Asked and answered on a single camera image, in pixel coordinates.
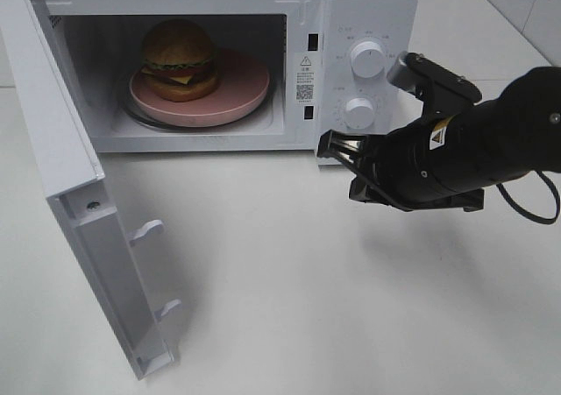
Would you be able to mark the upper white power knob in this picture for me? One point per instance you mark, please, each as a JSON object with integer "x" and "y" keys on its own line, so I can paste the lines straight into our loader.
{"x": 367, "y": 59}

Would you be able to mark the white timer knob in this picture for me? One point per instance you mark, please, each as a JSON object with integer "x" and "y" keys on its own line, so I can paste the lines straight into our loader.
{"x": 359, "y": 113}

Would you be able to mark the pink round plate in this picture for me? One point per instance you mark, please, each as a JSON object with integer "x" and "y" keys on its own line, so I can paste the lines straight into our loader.
{"x": 236, "y": 66}

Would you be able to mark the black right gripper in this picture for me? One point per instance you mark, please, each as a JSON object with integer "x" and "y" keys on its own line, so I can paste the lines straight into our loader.
{"x": 400, "y": 170}

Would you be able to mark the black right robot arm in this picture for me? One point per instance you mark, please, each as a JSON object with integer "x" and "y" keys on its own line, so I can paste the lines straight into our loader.
{"x": 505, "y": 138}

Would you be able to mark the white microwave oven body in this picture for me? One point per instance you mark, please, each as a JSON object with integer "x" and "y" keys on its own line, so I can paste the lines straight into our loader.
{"x": 305, "y": 44}

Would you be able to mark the burger with lettuce and cheese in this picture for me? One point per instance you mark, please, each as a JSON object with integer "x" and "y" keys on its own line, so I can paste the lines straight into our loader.
{"x": 179, "y": 61}

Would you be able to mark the white microwave door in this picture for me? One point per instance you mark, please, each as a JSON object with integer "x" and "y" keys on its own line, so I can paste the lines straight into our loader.
{"x": 74, "y": 184}

